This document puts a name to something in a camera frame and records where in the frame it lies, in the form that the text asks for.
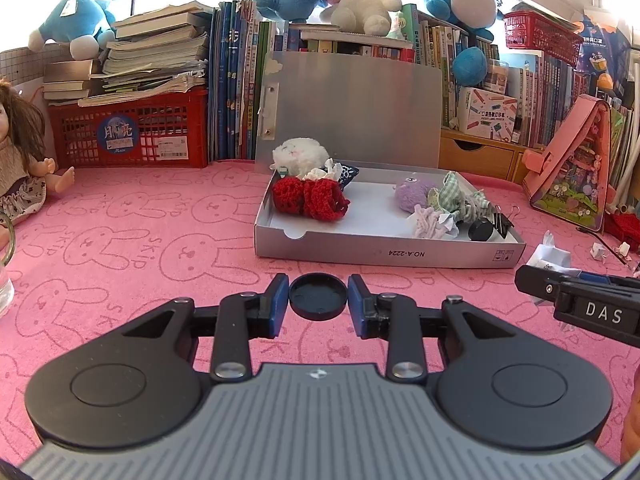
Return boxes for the black round lid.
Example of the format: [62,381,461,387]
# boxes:
[288,272,347,322]

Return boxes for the black round puck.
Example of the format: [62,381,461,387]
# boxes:
[468,219,495,242]

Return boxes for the pink white fuzzy cloth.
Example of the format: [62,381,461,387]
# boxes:
[408,205,459,240]

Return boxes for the red knitted item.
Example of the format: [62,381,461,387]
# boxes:
[271,177,350,222]

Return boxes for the person's right hand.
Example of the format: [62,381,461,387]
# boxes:
[620,394,640,463]

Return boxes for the white charger plug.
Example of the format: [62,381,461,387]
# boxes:
[617,242,630,258]

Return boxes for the red cloth at right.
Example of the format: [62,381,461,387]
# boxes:
[604,211,640,252]

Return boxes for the black binder clip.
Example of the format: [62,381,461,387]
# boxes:
[492,205,521,238]

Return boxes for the white pipes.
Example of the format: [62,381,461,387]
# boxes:
[608,51,639,212]

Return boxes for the pink triangular pencil case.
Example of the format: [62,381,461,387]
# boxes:
[523,94,611,233]

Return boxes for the purple fuzzy plush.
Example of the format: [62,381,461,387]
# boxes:
[394,176,437,214]

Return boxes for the green checked cloth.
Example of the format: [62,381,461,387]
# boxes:
[426,171,494,224]

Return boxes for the blue patterned pouch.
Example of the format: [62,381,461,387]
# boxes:
[328,162,360,190]

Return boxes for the wooden drawer unit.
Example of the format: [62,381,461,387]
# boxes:
[438,128,527,184]

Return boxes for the white fluffy plush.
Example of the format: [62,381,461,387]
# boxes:
[270,138,330,178]

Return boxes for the white colourful box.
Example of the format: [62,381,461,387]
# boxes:
[458,87,518,143]

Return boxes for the row of books right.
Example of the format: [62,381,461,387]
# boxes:
[390,3,634,158]

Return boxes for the red plastic crate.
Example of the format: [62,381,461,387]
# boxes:
[49,87,207,168]

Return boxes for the grey open cardboard box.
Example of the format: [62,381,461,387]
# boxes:
[254,51,526,269]

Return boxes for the blue cardboard box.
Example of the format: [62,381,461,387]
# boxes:
[577,14,630,101]

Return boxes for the brown haired doll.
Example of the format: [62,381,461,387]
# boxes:
[0,81,75,223]

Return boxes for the red basket on books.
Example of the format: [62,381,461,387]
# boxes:
[503,11,582,67]

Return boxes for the row of blue books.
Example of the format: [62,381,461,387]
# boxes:
[206,0,270,162]

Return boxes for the stack of books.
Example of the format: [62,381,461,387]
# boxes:
[43,1,214,106]

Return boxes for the large blue plush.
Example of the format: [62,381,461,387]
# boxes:
[423,0,506,88]

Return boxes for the blue white plush left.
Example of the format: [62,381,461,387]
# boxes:
[28,0,115,61]

